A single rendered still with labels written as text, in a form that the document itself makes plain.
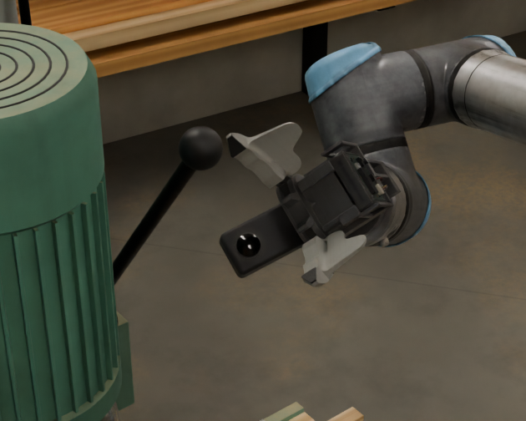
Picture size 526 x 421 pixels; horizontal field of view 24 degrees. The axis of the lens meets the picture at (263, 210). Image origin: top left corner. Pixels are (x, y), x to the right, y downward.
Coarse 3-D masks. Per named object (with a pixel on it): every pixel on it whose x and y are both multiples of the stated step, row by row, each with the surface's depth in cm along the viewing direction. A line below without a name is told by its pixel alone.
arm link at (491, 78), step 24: (432, 48) 136; (456, 48) 136; (480, 48) 133; (504, 48) 137; (432, 72) 134; (456, 72) 132; (480, 72) 129; (504, 72) 126; (432, 96) 134; (456, 96) 132; (480, 96) 128; (504, 96) 124; (432, 120) 136; (456, 120) 136; (480, 120) 129; (504, 120) 124
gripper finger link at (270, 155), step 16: (288, 128) 109; (240, 144) 108; (256, 144) 110; (272, 144) 110; (288, 144) 111; (240, 160) 110; (256, 160) 110; (272, 160) 112; (288, 160) 112; (272, 176) 111
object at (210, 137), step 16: (192, 128) 95; (208, 128) 95; (192, 144) 94; (208, 144) 94; (192, 160) 94; (208, 160) 94; (176, 176) 98; (160, 192) 102; (176, 192) 100; (160, 208) 103; (144, 224) 106; (128, 240) 110; (144, 240) 109; (128, 256) 112
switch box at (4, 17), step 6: (0, 0) 119; (6, 0) 120; (12, 0) 120; (0, 6) 119; (6, 6) 120; (12, 6) 120; (0, 12) 120; (6, 12) 120; (12, 12) 121; (0, 18) 120; (6, 18) 120; (12, 18) 121
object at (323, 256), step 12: (312, 240) 110; (324, 240) 112; (336, 240) 110; (348, 240) 109; (360, 240) 107; (312, 252) 109; (324, 252) 109; (336, 252) 108; (348, 252) 107; (312, 264) 107; (324, 264) 108; (336, 264) 106; (312, 276) 104; (324, 276) 106
